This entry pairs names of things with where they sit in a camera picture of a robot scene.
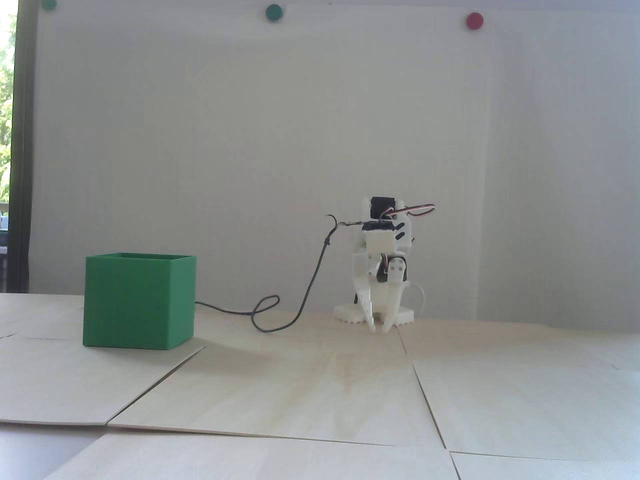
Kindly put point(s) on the dark window frame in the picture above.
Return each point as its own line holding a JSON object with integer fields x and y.
{"x": 21, "y": 200}

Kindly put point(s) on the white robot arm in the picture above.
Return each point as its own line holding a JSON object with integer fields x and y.
{"x": 382, "y": 206}

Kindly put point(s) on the green open box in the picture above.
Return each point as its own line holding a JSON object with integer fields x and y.
{"x": 130, "y": 300}

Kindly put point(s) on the round red wall magnet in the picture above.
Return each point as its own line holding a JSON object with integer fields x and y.
{"x": 474, "y": 20}

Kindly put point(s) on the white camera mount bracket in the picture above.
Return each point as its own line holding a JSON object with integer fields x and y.
{"x": 380, "y": 242}

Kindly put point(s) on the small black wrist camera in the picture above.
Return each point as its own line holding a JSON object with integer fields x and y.
{"x": 377, "y": 228}

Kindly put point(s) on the round green wall magnet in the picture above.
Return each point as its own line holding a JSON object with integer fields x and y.
{"x": 274, "y": 12}
{"x": 49, "y": 4}

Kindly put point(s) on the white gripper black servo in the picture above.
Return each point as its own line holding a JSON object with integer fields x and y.
{"x": 366, "y": 273}

